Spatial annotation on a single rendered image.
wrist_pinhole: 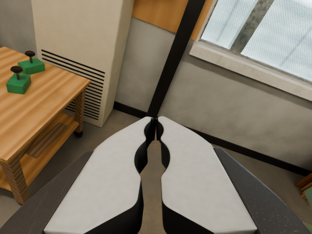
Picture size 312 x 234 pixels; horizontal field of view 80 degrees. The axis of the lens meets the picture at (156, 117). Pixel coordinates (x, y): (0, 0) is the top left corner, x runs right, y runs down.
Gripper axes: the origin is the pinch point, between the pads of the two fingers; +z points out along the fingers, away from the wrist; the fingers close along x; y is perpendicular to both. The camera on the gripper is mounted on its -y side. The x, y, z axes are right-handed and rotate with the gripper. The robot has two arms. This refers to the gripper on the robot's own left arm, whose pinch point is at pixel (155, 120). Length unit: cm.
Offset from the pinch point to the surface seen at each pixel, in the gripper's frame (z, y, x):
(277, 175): 129, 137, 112
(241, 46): 132, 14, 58
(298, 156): 137, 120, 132
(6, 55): 102, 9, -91
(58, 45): 116, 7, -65
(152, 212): 69, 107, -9
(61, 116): 108, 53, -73
